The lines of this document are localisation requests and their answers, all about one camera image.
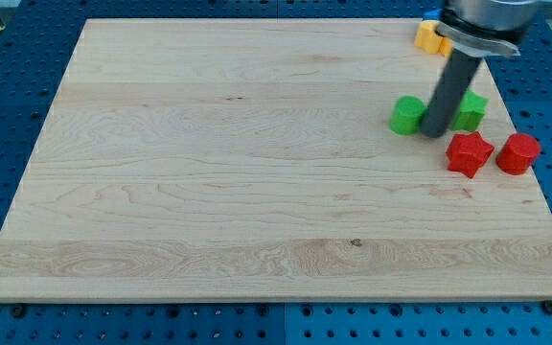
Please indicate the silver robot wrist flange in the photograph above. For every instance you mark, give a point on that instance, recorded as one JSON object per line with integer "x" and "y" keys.
{"x": 486, "y": 28}

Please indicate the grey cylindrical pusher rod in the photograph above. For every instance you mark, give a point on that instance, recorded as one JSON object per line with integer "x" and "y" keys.
{"x": 449, "y": 92}

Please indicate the green cylinder block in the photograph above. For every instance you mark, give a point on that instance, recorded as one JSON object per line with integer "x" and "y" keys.
{"x": 407, "y": 115}

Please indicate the blue block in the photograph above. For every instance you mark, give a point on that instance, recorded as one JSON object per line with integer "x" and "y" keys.
{"x": 432, "y": 15}

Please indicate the green star block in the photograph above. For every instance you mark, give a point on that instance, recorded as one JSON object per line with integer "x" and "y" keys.
{"x": 470, "y": 113}

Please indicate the yellow block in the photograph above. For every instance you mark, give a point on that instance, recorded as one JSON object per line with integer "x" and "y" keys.
{"x": 429, "y": 41}

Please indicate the red star block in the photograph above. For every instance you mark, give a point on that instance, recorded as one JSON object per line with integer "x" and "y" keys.
{"x": 467, "y": 153}

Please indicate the red cylinder block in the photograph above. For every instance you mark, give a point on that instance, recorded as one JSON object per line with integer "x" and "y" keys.
{"x": 518, "y": 154}

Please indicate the wooden board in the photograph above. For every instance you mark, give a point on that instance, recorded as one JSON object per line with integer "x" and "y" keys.
{"x": 239, "y": 160}

